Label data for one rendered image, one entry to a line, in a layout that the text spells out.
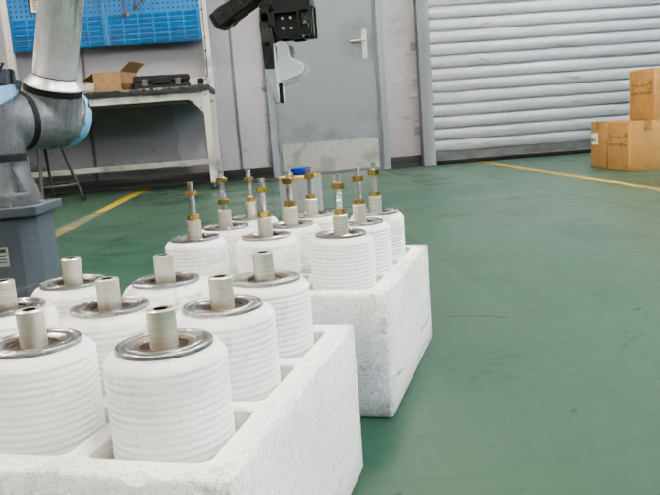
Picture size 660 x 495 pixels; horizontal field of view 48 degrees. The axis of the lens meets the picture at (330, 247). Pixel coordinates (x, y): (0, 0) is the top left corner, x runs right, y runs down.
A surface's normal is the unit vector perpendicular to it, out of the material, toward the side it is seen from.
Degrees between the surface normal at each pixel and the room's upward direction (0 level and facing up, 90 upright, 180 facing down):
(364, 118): 90
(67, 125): 110
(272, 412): 0
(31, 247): 90
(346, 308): 90
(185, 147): 90
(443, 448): 0
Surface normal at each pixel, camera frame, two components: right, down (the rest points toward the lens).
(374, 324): -0.28, 0.18
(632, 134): 0.07, 0.16
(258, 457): 0.97, -0.03
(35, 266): 0.76, 0.05
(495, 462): -0.07, -0.98
